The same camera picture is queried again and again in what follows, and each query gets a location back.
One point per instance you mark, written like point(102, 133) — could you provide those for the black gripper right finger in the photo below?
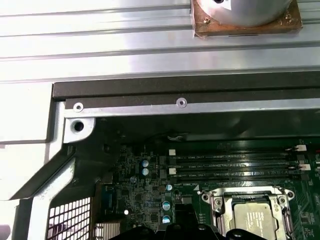
point(192, 217)

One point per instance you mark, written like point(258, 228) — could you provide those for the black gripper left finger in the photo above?
point(180, 217)

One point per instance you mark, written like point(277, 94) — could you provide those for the silver green CPU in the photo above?
point(252, 220)

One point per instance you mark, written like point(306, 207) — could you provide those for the metal socket cover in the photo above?
point(282, 220)

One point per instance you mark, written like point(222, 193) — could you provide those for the CPU socket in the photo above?
point(206, 198)

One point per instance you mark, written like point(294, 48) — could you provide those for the RAM slot black clips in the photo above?
point(237, 178)
point(237, 160)

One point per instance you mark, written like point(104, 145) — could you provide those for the RAM slot white clips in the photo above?
point(237, 169)
point(237, 152)

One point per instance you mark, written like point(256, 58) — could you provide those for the black grey PC case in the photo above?
point(150, 108)

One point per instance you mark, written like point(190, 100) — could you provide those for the green motherboard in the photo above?
point(310, 197)

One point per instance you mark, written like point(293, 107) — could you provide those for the brown square base plate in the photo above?
point(250, 31)

